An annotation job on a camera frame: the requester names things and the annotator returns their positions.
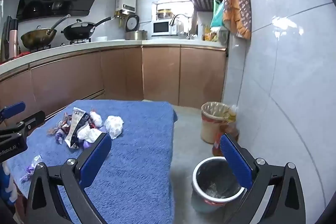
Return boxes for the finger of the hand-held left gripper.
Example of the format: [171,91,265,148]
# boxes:
[0,101,26,125]
[0,111,47,137]

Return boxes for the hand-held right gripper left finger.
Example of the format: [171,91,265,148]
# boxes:
[25,132,112,224]

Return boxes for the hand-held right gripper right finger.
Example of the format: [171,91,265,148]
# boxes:
[219,133,313,224]

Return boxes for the metal trash bin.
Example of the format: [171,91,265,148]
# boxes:
[191,156,248,214]

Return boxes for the brown and white snack wrapper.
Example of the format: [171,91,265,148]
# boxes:
[64,107,92,149]

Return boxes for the white plastic wrapper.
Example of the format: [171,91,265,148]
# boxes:
[89,110,103,127]

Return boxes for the beige trash bin with bag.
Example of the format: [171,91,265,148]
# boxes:
[201,102,233,144]

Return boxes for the person's left hand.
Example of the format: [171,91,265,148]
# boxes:
[0,161,18,207]

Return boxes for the white tissue wad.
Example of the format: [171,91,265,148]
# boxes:
[77,124,104,143]

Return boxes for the purple candy wrapper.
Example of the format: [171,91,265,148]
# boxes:
[20,155,43,182]

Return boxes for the cooking oil bottle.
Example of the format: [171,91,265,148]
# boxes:
[213,105,240,157]

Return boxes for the crumpled white tissue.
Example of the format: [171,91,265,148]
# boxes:
[104,115,124,140]

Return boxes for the blue terry towel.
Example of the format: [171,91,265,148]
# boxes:
[7,100,178,224]

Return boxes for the pink thermos bottle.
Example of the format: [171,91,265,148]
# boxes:
[9,19,21,56]

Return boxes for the brass wok with lid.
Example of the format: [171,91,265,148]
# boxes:
[20,14,71,50]

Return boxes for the gas stove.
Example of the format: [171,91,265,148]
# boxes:
[16,39,92,54]

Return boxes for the black wok with lid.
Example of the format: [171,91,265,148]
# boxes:
[61,17,112,41]

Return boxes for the brown lower cabinets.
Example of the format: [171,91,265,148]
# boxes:
[0,46,227,132]

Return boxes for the yellow snack packet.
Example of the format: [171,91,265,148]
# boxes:
[202,25,219,42]

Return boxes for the white microwave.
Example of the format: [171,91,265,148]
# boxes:
[151,20,179,37]

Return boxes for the green plastic bag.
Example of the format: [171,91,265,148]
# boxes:
[210,0,225,28]

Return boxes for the chrome faucet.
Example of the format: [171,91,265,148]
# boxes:
[171,13,191,39]

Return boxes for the glass container with lid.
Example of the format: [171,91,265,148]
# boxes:
[157,9,174,21]

